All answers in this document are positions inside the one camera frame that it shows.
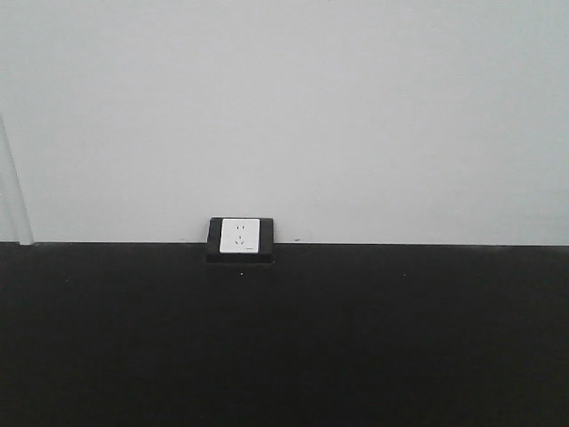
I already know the white wall power socket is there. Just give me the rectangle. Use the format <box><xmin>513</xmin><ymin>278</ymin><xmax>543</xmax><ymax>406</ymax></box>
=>
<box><xmin>220</xmin><ymin>218</ymin><xmax>260</xmax><ymax>254</ymax></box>

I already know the black socket mounting box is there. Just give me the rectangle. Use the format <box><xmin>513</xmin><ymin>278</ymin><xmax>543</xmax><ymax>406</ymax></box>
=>
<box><xmin>205</xmin><ymin>217</ymin><xmax>275</xmax><ymax>264</ymax></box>

